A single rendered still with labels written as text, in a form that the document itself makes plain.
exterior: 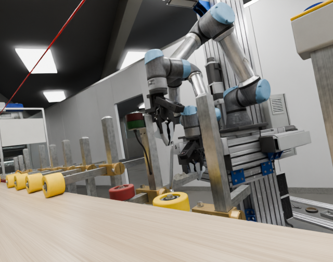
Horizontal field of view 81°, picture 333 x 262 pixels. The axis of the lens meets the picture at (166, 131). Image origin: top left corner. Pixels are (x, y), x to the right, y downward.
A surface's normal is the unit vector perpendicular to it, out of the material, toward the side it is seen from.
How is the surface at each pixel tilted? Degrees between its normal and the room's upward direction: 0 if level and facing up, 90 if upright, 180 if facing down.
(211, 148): 90
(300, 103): 90
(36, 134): 90
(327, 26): 90
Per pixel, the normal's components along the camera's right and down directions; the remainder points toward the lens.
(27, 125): 0.73, -0.15
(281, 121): 0.39, -0.11
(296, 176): -0.59, 0.07
